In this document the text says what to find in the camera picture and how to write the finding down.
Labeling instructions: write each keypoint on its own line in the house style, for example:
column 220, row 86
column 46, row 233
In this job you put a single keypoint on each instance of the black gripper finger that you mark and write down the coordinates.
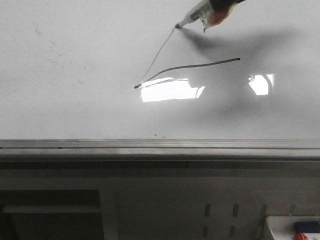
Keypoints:
column 219, row 5

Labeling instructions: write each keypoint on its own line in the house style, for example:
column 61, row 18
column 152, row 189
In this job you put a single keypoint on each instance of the white black whiteboard marker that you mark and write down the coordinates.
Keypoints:
column 203, row 11

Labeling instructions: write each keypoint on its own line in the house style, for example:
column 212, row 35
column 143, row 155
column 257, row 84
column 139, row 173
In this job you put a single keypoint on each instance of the white whiteboard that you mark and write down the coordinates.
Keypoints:
column 114, row 77

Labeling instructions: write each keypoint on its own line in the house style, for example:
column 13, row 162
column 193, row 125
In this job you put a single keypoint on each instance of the white tray with erasers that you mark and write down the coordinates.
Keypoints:
column 283, row 227

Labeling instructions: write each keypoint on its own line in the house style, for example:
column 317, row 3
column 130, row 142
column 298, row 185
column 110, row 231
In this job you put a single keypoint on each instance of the blue eraser in tray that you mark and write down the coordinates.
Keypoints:
column 307, row 227

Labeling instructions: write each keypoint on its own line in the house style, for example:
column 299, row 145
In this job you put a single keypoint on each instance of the red item in tray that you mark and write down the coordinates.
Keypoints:
column 301, row 236

